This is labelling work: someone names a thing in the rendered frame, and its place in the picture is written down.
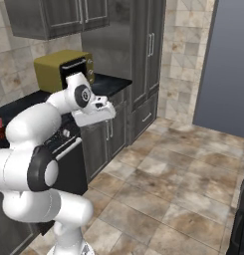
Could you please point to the olive toaster oven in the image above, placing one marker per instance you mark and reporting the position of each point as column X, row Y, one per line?
column 48, row 71

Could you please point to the steel fridge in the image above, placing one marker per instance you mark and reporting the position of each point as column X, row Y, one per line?
column 140, row 59

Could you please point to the silver stove knob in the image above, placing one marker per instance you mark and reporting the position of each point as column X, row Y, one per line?
column 66, row 133

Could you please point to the black stove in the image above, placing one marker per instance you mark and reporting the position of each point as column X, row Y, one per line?
column 73, row 172

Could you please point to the grey base cupboard door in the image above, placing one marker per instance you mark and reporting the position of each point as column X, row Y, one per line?
column 118, row 132
column 95, row 149

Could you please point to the grey base cupboard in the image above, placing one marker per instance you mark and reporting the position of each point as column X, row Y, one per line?
column 9, row 232

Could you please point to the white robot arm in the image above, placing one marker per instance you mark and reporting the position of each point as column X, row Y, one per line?
column 30, row 139

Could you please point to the grey wall cupboard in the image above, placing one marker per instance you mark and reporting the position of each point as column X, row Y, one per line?
column 57, row 16

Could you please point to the black counter unit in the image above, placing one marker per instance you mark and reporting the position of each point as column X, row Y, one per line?
column 240, row 219

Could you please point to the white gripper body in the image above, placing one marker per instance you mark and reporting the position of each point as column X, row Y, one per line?
column 93, row 116

